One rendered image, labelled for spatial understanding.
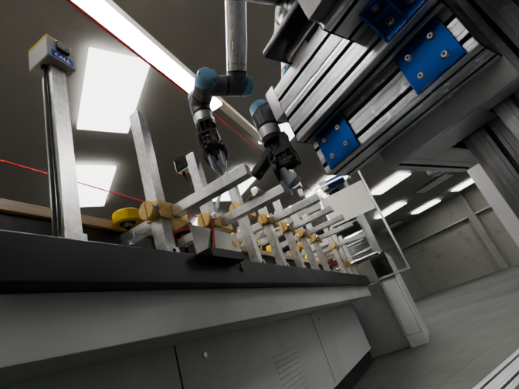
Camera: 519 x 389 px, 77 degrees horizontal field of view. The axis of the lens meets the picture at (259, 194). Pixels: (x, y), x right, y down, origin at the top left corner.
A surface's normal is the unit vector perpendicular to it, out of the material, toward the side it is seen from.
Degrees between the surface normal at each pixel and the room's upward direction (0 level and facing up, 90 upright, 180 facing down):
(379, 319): 90
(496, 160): 90
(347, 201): 90
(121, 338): 90
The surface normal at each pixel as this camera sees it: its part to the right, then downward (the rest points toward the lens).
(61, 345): 0.84, -0.45
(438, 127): -0.81, 0.03
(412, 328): -0.45, -0.23
